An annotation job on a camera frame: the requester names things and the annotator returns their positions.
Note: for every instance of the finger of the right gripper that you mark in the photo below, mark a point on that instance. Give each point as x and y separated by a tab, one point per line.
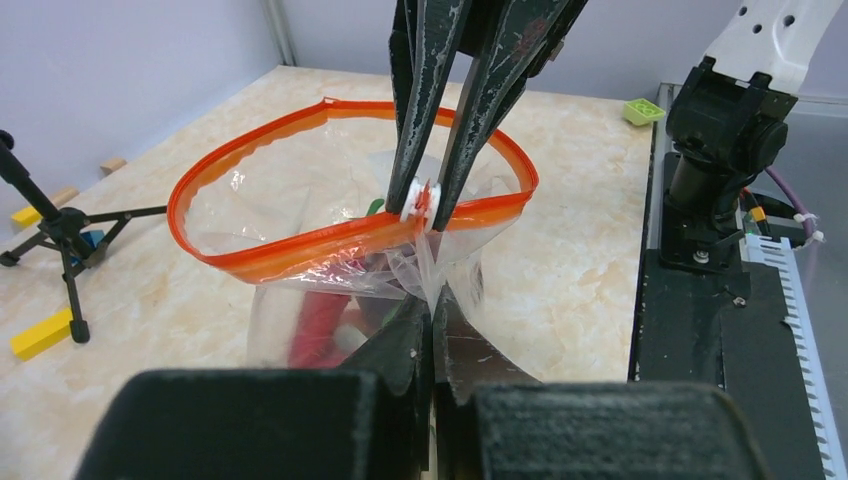
510	42
424	40

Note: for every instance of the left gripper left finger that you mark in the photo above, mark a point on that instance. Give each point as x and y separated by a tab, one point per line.
364	419

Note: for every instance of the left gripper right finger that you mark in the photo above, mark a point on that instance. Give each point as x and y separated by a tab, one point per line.
495	421

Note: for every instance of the red toy chili pepper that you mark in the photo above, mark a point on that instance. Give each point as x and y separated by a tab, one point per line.
313	345

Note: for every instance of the green toy pepper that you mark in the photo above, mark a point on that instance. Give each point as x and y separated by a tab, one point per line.
375	206

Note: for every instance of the clear zip top bag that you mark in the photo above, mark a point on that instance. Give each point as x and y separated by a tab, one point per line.
282	208

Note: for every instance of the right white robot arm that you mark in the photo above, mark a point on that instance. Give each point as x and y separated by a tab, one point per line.
728	123

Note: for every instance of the green lego plate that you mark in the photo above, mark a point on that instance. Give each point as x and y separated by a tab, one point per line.
640	112

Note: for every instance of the blue block under tripod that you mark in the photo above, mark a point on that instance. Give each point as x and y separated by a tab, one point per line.
93	239

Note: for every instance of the black tripod mic stand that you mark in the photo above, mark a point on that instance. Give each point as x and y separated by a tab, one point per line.
59	230

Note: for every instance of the yellow rectangular block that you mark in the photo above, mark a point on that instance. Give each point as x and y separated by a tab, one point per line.
42	336

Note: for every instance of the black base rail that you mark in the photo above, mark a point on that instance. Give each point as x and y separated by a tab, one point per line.
745	329

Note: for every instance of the wooden block near wall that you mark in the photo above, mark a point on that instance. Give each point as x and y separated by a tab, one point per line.
112	165

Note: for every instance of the wooden block wall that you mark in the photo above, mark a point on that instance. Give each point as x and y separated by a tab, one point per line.
63	196
112	165

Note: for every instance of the wooden block far wall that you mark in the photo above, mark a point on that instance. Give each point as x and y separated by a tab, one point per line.
63	196

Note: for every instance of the yellow block near wall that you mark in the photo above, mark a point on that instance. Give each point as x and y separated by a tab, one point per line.
25	217

